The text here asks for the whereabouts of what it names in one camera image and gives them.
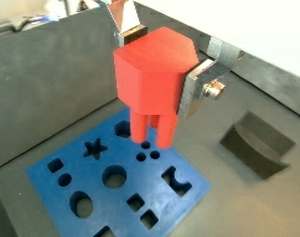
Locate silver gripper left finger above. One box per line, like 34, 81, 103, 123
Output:
107, 0, 147, 46

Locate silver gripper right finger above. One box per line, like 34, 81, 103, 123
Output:
177, 37, 241, 119

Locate red three-prong block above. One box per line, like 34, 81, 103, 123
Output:
112, 27, 198, 149

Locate dark grey foam block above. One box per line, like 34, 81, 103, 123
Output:
219, 111, 295, 180

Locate blue shape-sorting board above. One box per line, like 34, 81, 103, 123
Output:
25, 110, 210, 237

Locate black cables in background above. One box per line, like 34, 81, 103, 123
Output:
13, 13, 59, 31

